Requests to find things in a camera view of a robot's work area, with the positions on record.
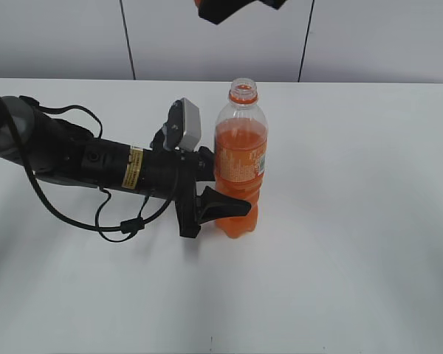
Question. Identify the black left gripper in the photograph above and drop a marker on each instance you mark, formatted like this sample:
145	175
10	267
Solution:
173	174

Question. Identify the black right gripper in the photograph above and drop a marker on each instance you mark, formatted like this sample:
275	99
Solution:
217	11

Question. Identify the orange soda bottle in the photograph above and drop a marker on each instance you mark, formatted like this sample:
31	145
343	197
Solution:
240	142

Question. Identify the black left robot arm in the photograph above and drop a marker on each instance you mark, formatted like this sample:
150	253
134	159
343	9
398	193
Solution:
53	150

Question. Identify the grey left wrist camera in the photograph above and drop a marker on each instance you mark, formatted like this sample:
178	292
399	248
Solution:
183	126

